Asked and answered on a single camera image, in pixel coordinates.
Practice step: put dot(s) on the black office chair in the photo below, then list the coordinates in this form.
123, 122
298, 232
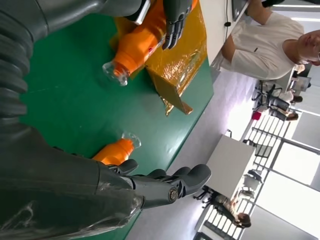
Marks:
269, 94

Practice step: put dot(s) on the grey office chair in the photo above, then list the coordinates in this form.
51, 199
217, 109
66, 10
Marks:
252, 182

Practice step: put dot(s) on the dark grey laptop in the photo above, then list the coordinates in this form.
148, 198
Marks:
238, 8

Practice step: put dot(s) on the yellow plastic wrapped box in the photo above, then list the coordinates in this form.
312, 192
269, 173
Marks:
180, 66

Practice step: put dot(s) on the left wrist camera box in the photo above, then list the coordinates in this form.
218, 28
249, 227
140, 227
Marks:
143, 11

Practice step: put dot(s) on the white office desk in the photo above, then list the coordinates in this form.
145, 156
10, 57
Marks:
229, 165

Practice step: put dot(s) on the white table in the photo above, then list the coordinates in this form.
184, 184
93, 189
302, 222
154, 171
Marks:
215, 26

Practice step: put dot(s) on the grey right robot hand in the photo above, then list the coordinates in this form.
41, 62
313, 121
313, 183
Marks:
50, 192

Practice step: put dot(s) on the green table mat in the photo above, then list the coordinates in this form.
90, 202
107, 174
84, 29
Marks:
75, 99

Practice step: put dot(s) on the seated person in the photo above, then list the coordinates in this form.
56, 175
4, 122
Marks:
229, 212
287, 99
284, 115

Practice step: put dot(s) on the small red box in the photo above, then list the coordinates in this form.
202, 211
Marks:
256, 115

